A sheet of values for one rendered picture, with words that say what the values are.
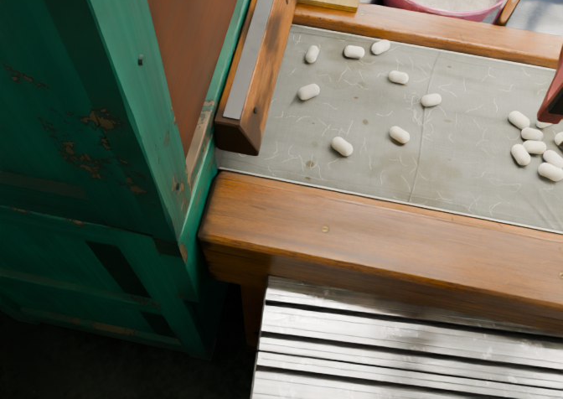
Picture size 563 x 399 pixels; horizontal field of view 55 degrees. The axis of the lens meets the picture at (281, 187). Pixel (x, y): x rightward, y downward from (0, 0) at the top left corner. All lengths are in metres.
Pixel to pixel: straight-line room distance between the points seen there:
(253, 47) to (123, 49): 0.40
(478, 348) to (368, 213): 0.25
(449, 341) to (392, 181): 0.24
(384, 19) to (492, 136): 0.26
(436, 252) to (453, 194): 0.11
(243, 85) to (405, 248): 0.30
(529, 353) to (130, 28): 0.68
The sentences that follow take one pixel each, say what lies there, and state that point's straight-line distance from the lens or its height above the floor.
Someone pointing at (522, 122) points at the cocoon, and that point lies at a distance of 0.91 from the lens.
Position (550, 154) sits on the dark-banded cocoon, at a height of 0.76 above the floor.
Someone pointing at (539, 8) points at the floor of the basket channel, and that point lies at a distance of 1.21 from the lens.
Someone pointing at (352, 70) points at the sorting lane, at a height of 0.74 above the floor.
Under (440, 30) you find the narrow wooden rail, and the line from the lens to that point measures 0.97.
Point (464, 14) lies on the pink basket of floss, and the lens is 1.00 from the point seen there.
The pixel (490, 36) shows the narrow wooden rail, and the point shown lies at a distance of 0.99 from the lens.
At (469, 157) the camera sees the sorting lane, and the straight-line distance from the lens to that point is 0.86.
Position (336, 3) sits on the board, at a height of 0.78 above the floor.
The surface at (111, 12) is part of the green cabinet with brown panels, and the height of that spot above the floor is 1.18.
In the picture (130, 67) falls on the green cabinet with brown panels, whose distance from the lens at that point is 0.40.
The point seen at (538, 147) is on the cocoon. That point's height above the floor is 0.76.
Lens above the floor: 1.43
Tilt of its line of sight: 63 degrees down
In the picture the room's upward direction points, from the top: 4 degrees clockwise
